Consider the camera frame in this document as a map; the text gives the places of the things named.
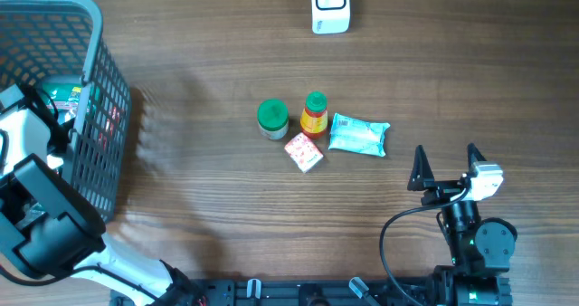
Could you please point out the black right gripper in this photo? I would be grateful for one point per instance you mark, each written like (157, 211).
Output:
(422, 178)

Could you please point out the teal wet wipes pack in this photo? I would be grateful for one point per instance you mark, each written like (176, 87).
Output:
(358, 136)

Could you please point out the red white small box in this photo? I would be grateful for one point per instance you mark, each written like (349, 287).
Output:
(303, 151)

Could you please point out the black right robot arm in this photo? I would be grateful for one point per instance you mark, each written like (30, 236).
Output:
(480, 248)

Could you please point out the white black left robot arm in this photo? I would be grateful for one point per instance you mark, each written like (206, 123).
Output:
(49, 231)

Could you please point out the white barcode scanner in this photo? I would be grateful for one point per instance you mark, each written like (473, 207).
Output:
(330, 16)

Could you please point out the red chilli sauce bottle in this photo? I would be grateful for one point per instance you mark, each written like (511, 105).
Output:
(314, 119)

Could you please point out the green lid jar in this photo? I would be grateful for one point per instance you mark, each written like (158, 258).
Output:
(273, 119)

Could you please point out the green snack bag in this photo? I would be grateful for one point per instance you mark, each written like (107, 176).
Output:
(65, 97)

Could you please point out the grey plastic shopping basket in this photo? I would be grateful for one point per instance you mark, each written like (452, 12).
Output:
(60, 41)

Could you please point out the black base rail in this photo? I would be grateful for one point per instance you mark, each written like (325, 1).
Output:
(316, 292)

